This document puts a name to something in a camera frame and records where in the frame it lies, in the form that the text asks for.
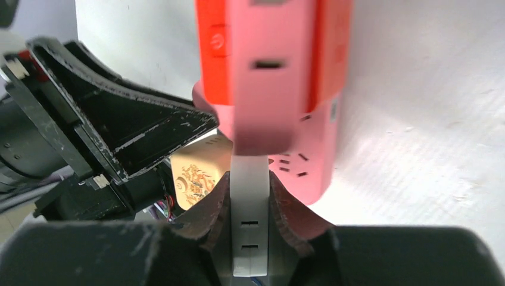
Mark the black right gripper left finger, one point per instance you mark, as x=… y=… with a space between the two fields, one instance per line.
x=208 y=225

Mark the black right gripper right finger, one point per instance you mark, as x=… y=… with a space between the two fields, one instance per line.
x=302 y=245

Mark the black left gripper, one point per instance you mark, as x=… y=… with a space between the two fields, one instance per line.
x=69 y=119

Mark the white plug adapter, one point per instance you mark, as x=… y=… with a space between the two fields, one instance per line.
x=249 y=202

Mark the pink plug adapter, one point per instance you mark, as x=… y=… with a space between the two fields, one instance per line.
x=271 y=44

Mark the red cube socket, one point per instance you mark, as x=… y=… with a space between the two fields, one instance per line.
x=329 y=51

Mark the beige cube socket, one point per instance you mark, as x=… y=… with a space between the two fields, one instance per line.
x=198 y=167

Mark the pink power strip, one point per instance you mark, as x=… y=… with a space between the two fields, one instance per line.
x=303 y=156

